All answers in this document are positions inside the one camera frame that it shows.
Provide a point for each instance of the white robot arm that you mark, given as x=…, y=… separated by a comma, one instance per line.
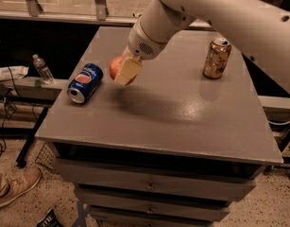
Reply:
x=260, y=31

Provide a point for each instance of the white crumpled cloth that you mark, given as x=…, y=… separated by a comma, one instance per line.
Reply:
x=13, y=72

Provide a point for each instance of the tan sneaker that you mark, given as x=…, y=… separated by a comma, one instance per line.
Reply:
x=13, y=187

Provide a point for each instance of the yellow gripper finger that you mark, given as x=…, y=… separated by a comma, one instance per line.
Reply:
x=127, y=53
x=127, y=71

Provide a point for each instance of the red apple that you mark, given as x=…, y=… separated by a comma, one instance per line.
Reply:
x=113, y=67

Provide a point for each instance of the black printed bag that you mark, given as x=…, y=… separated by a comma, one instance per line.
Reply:
x=50, y=220

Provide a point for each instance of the clear plastic water bottle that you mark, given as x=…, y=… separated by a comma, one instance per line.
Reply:
x=43, y=69

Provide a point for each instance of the grey drawer cabinet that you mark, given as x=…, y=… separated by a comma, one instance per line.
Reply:
x=172, y=149

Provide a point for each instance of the blue pepsi can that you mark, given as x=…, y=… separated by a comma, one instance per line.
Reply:
x=81, y=88

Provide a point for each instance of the wire mesh basket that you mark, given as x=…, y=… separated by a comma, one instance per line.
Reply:
x=45, y=158

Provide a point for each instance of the black table leg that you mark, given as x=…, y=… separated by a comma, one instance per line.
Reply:
x=21, y=162

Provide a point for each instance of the gold soda can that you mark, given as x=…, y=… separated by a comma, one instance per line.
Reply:
x=217, y=58

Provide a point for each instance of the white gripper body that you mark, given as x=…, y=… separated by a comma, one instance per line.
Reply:
x=141, y=44

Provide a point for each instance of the low grey shelf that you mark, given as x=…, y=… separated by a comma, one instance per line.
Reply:
x=26, y=88

